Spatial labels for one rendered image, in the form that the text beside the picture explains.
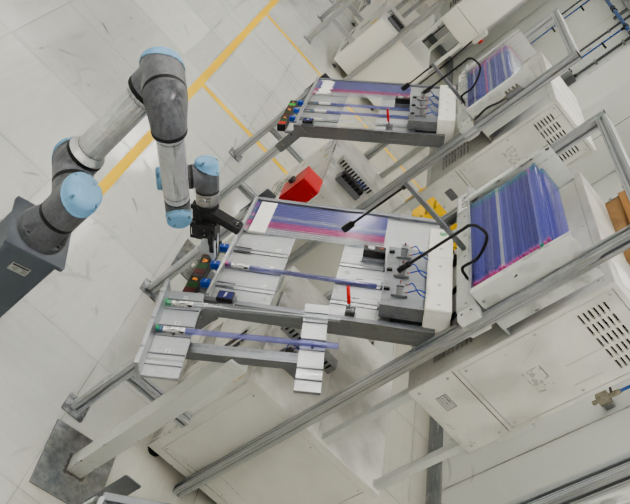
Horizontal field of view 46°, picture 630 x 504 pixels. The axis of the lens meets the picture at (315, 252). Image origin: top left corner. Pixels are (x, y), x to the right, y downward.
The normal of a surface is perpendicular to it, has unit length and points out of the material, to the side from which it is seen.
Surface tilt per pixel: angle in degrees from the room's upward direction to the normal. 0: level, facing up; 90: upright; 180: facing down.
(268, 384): 0
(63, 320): 0
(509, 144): 90
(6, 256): 90
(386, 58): 90
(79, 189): 7
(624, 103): 90
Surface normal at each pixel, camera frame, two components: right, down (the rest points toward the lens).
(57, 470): 0.73, -0.51
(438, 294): 0.05, -0.85
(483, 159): -0.17, 0.52
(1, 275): 0.09, 0.73
